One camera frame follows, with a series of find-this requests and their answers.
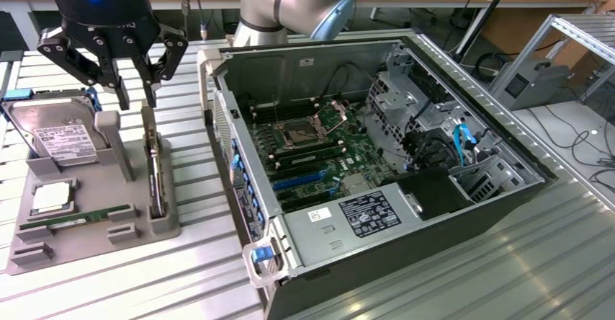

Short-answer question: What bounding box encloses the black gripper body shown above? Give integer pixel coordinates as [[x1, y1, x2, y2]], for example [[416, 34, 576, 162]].
[[42, 0, 163, 61]]

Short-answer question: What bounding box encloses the green graphics card black fan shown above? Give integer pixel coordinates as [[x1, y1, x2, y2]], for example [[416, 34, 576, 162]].
[[140, 99, 169, 221]]

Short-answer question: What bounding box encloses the blue hard disk carrier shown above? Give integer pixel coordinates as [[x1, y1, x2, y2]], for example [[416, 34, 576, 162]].
[[0, 84, 102, 155]]

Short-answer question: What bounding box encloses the silver hard disk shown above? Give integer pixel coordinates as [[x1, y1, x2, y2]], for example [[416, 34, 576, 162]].
[[0, 94, 109, 168]]

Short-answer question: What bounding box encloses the CPU socket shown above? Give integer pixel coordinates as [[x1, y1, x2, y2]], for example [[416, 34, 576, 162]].
[[280, 117, 328, 148]]

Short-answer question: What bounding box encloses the metal socket cover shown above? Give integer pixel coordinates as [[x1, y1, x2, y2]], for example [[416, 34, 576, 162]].
[[309, 99, 349, 133]]

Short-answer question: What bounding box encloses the silver CPU chip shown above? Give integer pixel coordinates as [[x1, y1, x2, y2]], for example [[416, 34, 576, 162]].
[[30, 182, 73, 215]]

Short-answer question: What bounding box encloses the grey plastic parts rack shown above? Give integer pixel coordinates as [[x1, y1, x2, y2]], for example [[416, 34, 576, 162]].
[[6, 110, 184, 277]]

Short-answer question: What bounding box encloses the black RAM stick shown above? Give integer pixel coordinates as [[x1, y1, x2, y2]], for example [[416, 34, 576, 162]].
[[273, 146, 345, 166]]

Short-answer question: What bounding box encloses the green RAM stick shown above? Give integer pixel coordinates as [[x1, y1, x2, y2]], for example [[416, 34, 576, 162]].
[[22, 206, 130, 229]]

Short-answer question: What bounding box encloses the blue expansion slot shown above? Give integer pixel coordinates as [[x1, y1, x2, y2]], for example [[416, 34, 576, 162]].
[[272, 170, 332, 191]]

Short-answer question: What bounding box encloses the green motherboard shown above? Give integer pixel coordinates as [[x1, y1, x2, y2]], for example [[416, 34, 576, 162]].
[[244, 98, 400, 213]]

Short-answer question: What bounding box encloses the perforated silver drive cage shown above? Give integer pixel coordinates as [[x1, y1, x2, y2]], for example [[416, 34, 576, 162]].
[[364, 69, 461, 155]]

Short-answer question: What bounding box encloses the black expansion slot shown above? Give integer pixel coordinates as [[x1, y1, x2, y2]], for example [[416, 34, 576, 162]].
[[277, 190, 337, 209]]

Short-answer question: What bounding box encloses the silver chipset heatsink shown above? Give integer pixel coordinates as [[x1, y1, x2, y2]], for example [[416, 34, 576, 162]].
[[343, 174, 380, 195]]

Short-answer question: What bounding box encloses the silver power supply unit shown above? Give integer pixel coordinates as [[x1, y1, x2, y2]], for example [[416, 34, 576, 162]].
[[283, 182, 424, 269]]

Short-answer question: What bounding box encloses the black stand pole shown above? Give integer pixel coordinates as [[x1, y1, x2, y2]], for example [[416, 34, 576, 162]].
[[453, 0, 520, 60]]

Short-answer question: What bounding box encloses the black open PC case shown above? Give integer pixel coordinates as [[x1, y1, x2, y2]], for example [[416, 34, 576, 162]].
[[196, 27, 561, 320]]

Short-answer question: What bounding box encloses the silver disk bay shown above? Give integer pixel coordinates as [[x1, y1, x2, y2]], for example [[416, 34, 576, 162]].
[[448, 154, 547, 204]]

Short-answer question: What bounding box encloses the grey computer tower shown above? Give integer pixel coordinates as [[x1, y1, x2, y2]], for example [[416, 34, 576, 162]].
[[489, 55, 575, 110]]

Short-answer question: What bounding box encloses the black hanging arm cable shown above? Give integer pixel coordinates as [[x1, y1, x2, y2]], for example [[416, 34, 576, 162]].
[[180, 0, 213, 43]]

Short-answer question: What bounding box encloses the black power wire bundle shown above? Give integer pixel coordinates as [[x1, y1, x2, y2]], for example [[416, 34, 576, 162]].
[[403, 132, 457, 172]]

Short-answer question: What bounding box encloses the blue data wire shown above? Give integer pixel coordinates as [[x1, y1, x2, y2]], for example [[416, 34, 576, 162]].
[[451, 123, 479, 168]]

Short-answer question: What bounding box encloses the aluminium profile frame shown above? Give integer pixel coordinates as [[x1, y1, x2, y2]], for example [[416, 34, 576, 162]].
[[487, 12, 615, 94]]

